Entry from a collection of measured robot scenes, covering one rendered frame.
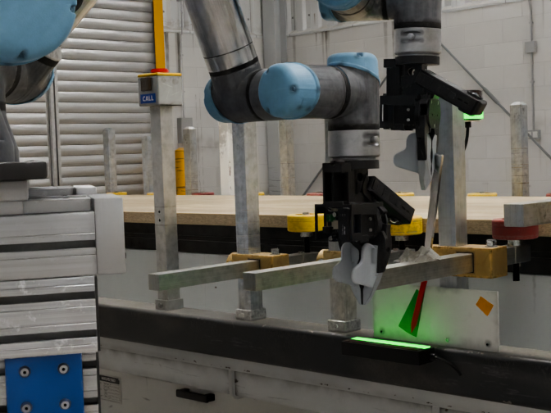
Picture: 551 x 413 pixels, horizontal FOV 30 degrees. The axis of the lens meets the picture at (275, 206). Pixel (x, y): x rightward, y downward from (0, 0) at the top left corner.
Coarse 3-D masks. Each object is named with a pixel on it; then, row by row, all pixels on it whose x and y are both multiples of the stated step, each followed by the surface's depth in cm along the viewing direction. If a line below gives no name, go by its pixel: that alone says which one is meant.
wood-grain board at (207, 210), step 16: (128, 208) 282; (144, 208) 278; (176, 208) 272; (192, 208) 269; (208, 208) 266; (224, 208) 263; (272, 208) 255; (288, 208) 252; (304, 208) 250; (416, 208) 233; (480, 208) 224; (496, 208) 222; (192, 224) 248; (208, 224) 244; (224, 224) 240; (272, 224) 229; (480, 224) 191; (544, 224) 182
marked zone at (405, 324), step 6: (414, 294) 178; (414, 300) 178; (408, 306) 179; (414, 306) 178; (408, 312) 179; (420, 312) 178; (402, 318) 180; (408, 318) 179; (402, 324) 180; (408, 324) 179; (408, 330) 179; (414, 330) 179
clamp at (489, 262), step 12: (444, 252) 173; (456, 252) 172; (468, 252) 170; (480, 252) 168; (492, 252) 167; (504, 252) 170; (480, 264) 168; (492, 264) 167; (504, 264) 170; (468, 276) 170; (480, 276) 168; (492, 276) 167
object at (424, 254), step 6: (408, 252) 160; (414, 252) 161; (420, 252) 161; (426, 252) 159; (432, 252) 162; (402, 258) 160; (408, 258) 160; (414, 258) 160; (420, 258) 158; (426, 258) 158; (432, 258) 158; (438, 258) 162
